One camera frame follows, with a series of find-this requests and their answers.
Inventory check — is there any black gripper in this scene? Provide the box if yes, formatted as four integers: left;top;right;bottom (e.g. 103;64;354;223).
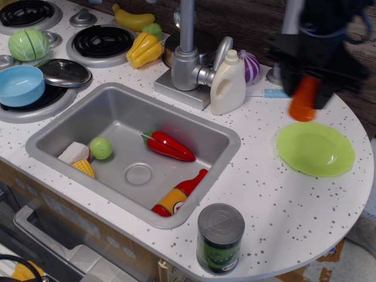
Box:
266;33;370;109

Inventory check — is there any orange toy carrot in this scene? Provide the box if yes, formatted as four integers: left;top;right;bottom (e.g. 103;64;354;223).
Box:
288;75;320;122

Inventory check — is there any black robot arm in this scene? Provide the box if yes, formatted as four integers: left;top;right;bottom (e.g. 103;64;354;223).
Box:
266;1;373;109

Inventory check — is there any light green plastic plate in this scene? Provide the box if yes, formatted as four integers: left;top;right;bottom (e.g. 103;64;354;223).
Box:
276;122;355;177

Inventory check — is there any purple toy onion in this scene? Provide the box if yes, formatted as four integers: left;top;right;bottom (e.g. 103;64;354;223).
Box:
238;50;260;83

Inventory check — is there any cream toy detergent bottle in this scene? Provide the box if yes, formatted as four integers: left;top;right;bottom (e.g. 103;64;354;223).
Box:
210;49;246;115

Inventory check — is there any silver toy pot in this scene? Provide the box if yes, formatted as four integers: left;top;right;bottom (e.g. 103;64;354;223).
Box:
162;29;216;67

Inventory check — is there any silver toy faucet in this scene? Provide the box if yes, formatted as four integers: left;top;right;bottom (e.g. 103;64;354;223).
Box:
154;1;233;110

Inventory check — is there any red toy chili pepper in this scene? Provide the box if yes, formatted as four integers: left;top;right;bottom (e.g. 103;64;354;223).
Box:
142;130;196;162

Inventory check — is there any grey metal sink basin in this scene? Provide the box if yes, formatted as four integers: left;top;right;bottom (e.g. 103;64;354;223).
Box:
26;83;241;229

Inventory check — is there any small green toy vegetable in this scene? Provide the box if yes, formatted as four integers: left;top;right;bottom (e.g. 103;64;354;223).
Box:
142;23;163;41

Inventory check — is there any grey green toy can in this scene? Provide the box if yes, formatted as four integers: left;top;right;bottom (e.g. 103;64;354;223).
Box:
196;203;245;275

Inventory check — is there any yellow toy bell pepper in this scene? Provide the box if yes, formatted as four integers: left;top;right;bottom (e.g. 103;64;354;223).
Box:
126;32;163;68

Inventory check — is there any red toy ketchup bottle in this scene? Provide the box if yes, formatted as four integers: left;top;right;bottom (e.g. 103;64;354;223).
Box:
151;169;208;217

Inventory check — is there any yellow toy banana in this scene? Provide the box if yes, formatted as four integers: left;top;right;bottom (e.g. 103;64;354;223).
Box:
112;4;155;32

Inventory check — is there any black coil burner middle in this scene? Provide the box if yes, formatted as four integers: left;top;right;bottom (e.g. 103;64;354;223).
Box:
66;25;137;68

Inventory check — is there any black coil burner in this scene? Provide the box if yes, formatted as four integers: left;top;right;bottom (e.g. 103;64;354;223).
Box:
1;1;62;35
66;25;137;68
1;85;77;124

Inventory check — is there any green toy apple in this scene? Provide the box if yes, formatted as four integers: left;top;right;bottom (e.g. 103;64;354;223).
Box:
89;136;112;160

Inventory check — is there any silver stove knob top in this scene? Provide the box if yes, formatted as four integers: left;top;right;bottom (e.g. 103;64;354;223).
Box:
69;8;97;28

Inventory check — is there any silver stove knob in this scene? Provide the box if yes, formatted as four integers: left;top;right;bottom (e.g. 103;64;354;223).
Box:
43;31;63;49
0;55;22;71
69;8;97;28

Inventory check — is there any yellow toy corn cob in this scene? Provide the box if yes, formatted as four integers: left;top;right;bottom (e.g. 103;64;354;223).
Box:
72;160;96;179

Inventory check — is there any white toy mushroom piece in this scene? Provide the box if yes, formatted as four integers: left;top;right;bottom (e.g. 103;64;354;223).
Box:
58;142;90;165

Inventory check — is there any silver pot lid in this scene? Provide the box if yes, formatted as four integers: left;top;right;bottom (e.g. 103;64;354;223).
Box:
35;59;92;88

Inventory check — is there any black coil burner front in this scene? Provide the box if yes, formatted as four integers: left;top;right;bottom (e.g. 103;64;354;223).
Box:
1;85;77;124

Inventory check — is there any silver stove knob middle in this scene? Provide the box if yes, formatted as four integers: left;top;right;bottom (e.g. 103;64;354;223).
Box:
43;31;63;49

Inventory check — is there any black coil burner rear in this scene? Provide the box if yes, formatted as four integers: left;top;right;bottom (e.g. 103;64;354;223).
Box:
1;1;62;35

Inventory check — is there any green toy cabbage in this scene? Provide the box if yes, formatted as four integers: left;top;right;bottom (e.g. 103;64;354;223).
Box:
8;28;50;62

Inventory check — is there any blue toy bowl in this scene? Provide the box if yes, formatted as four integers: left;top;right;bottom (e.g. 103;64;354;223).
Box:
1;65;45;107

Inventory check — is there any silver stove knob left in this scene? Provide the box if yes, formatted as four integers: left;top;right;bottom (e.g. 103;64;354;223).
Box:
0;55;22;71

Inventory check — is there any blue handled toy knife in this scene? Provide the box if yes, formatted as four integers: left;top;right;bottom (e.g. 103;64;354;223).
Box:
246;89;289;98

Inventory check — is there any grey support post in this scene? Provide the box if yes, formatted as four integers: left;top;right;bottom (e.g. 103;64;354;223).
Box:
266;0;305;86

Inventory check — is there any grey oven door handle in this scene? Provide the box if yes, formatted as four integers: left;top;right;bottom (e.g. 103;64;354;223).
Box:
13;204;142;282

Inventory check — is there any yellow object with black cable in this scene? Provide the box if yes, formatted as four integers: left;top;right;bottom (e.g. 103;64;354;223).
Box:
1;254;43;281

